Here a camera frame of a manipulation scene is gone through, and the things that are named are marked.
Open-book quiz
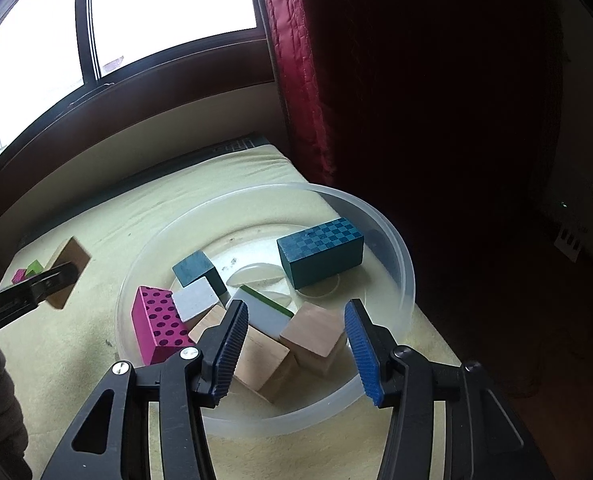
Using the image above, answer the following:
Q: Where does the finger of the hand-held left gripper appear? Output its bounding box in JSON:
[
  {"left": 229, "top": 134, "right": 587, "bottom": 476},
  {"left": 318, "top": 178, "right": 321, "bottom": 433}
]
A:
[{"left": 24, "top": 261, "right": 78, "bottom": 306}]

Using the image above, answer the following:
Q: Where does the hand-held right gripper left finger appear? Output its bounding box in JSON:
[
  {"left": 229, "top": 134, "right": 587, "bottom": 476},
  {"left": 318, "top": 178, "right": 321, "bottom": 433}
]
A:
[{"left": 40, "top": 300, "right": 250, "bottom": 480}]

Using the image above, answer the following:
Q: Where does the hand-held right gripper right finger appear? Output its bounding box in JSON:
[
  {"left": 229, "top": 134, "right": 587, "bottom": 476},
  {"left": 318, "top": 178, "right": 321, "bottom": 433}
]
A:
[{"left": 343, "top": 298, "right": 557, "bottom": 480}]

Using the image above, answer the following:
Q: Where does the long natural wooden block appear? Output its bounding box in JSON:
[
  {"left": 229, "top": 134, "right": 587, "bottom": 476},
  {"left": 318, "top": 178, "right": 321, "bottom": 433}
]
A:
[{"left": 45, "top": 237, "right": 92, "bottom": 309}]

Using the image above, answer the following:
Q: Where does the white block with green edge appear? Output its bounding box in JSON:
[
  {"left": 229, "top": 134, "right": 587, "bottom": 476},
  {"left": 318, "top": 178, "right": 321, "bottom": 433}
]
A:
[{"left": 225, "top": 284, "right": 296, "bottom": 343}]

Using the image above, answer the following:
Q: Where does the natural wooden cube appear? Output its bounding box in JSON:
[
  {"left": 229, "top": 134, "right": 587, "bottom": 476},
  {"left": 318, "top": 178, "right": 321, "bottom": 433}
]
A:
[{"left": 279, "top": 302, "right": 348, "bottom": 378}]

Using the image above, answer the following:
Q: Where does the white wooden block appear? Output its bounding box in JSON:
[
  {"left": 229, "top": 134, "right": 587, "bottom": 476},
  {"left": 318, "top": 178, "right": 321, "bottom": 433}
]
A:
[{"left": 171, "top": 276, "right": 221, "bottom": 326}]

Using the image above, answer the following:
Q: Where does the teal wooden cube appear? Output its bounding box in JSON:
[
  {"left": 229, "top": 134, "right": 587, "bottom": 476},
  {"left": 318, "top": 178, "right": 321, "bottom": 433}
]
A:
[{"left": 172, "top": 251, "right": 227, "bottom": 306}]

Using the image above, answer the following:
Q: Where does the clear plastic bowl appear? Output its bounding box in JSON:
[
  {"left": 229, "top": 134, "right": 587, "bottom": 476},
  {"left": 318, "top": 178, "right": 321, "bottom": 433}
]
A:
[{"left": 114, "top": 182, "right": 417, "bottom": 438}]

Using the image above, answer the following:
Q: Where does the teal checkered wooden block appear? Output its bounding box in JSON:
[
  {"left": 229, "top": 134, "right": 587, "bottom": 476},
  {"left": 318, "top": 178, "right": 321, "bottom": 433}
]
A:
[{"left": 276, "top": 217, "right": 365, "bottom": 290}]

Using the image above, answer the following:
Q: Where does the white striped object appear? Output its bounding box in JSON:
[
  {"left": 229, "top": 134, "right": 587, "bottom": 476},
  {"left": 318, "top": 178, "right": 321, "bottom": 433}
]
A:
[{"left": 553, "top": 225, "right": 588, "bottom": 261}]

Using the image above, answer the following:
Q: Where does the red quilted curtain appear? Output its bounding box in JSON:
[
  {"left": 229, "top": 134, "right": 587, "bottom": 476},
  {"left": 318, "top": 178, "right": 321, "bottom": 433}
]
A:
[{"left": 255, "top": 0, "right": 567, "bottom": 281}]

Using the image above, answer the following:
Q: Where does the wooden framed window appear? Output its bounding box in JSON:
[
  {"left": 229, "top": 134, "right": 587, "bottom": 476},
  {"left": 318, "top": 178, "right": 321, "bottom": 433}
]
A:
[{"left": 0, "top": 0, "right": 277, "bottom": 181}]

